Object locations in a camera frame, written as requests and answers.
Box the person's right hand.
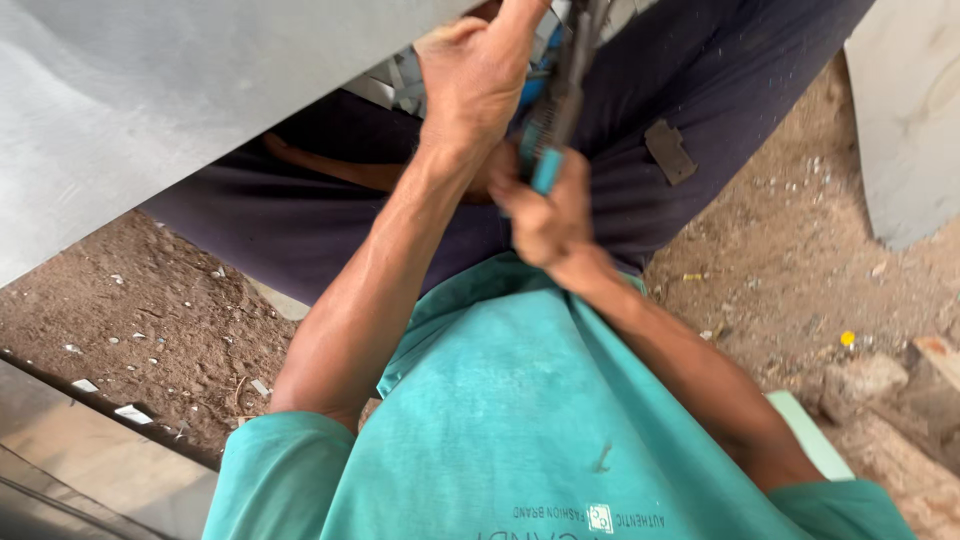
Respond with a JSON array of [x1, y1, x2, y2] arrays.
[[486, 145, 612, 280]]

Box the person's left hand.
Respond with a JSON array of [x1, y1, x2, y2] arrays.
[[412, 0, 554, 175]]

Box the tin snips with teal handles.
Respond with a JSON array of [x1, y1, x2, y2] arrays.
[[516, 0, 618, 198]]

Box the large grey metal sheet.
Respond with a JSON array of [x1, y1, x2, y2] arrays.
[[0, 0, 489, 290]]

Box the small dark metal offcut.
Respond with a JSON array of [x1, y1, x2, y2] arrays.
[[644, 119, 699, 187]]

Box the dark blue trousers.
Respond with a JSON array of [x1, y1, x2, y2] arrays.
[[138, 0, 877, 307]]

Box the teal t-shirt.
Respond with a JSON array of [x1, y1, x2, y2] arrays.
[[201, 251, 918, 540]]

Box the pale green board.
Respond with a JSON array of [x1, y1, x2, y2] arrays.
[[765, 390, 858, 483]]

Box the curved grey metal sheet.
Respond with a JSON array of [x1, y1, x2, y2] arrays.
[[843, 0, 960, 252]]

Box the heap of stone rubble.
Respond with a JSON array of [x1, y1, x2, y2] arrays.
[[795, 333, 960, 540]]

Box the shiny flat metal sheet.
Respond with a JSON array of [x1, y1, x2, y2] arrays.
[[0, 348, 223, 540]]

